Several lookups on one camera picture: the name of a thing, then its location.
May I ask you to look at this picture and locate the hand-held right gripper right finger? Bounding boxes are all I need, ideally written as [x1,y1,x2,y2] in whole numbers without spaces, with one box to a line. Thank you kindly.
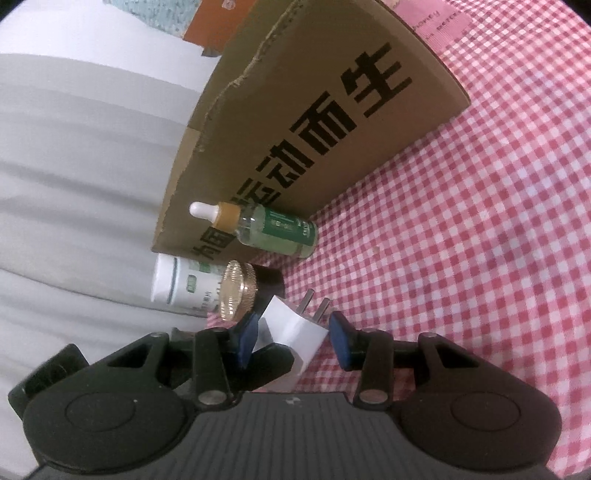
[328,311,488,409]

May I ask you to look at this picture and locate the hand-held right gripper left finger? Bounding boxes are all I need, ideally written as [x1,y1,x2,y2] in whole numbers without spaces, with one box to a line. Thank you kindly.
[88,311,262,409]

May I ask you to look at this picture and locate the white charger plug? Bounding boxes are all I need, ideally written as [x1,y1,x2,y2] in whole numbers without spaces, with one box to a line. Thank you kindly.
[252,290,334,376]

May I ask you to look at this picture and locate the black jar with gold lid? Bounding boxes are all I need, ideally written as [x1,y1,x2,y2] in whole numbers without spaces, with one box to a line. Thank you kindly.
[218,260,286,323]

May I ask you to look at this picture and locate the white pill bottle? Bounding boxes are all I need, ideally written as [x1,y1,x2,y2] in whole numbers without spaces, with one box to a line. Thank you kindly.
[151,253,227,318]

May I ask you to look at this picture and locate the green dropper bottle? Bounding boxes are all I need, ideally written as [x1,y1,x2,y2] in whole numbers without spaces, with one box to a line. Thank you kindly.
[189,200,318,260]

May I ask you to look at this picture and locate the pink checkered cloth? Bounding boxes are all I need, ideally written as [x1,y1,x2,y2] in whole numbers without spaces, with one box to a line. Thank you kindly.
[205,0,591,476]

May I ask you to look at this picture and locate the white bed sheet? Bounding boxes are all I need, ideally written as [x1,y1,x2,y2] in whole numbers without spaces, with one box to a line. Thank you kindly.
[0,0,222,398]

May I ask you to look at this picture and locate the printed cardboard box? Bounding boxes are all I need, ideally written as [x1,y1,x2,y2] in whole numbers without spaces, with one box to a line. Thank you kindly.
[151,0,471,273]

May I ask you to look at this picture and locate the orange box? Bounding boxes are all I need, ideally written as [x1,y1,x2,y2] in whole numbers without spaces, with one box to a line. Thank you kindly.
[184,0,257,58]

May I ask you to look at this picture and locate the blue patterned cloth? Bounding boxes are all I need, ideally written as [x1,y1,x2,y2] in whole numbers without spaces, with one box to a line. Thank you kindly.
[102,0,204,35]

